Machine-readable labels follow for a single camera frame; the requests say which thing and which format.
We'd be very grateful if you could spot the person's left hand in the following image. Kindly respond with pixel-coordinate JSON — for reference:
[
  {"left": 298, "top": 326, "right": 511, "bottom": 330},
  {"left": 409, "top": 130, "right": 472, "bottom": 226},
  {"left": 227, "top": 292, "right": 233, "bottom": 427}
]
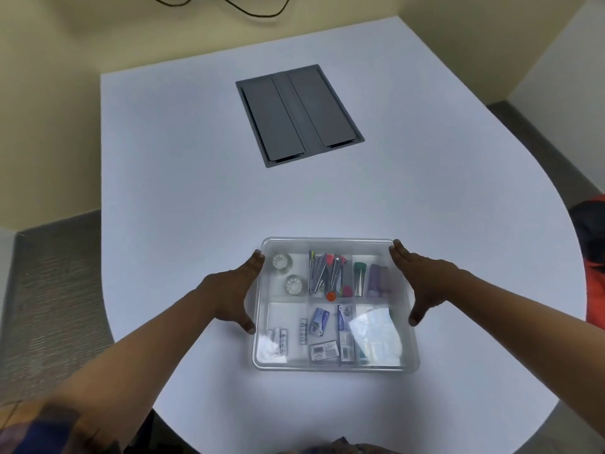
[{"left": 202, "top": 249, "right": 266, "bottom": 335}]

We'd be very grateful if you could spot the clear plastic organizer tray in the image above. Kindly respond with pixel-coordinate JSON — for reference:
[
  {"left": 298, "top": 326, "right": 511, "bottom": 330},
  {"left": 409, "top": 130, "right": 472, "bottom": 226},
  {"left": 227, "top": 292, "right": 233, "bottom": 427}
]
[{"left": 251, "top": 236, "right": 421, "bottom": 373}]

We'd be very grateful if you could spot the person's right hand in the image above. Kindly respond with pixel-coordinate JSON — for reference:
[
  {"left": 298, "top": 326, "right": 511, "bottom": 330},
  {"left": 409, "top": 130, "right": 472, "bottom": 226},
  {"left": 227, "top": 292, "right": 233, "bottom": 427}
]
[{"left": 389, "top": 239, "right": 468, "bottom": 327}]

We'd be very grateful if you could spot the person's right forearm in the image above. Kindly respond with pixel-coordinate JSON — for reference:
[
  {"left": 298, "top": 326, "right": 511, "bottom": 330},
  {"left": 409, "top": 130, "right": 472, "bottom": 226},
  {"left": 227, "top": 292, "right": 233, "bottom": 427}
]
[{"left": 454, "top": 268, "right": 605, "bottom": 423}]

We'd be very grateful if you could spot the red and black chair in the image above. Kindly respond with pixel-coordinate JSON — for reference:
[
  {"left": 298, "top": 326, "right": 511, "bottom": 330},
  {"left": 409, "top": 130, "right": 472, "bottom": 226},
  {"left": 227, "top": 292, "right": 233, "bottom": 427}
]
[{"left": 568, "top": 195, "right": 605, "bottom": 328}]

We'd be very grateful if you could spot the grey table cable hatch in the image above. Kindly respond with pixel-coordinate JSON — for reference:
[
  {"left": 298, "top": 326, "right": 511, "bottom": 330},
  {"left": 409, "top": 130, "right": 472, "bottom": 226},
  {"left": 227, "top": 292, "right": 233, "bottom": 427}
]
[{"left": 235, "top": 64, "right": 366, "bottom": 169}]

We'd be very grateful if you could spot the clear plastic packet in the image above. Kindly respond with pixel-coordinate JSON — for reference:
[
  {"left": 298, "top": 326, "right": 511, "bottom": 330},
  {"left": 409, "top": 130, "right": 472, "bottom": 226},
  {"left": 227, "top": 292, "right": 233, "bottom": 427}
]
[{"left": 350, "top": 306, "right": 403, "bottom": 364}]

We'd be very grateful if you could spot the dark patterned clothing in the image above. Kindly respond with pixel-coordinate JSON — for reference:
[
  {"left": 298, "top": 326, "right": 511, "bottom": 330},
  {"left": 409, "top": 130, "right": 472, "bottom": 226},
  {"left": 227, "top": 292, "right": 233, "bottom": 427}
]
[{"left": 276, "top": 436, "right": 381, "bottom": 454}]

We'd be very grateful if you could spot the person's left forearm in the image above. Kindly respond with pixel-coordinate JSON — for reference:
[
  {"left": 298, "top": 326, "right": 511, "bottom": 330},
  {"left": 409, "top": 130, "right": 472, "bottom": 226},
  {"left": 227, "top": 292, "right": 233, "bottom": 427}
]
[{"left": 45, "top": 274, "right": 218, "bottom": 423}]

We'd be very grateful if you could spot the plaid shirt sleeve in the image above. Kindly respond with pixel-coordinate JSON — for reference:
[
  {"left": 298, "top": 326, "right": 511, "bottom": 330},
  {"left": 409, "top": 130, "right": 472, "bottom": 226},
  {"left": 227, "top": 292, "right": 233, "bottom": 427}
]
[{"left": 0, "top": 399, "right": 97, "bottom": 454}]

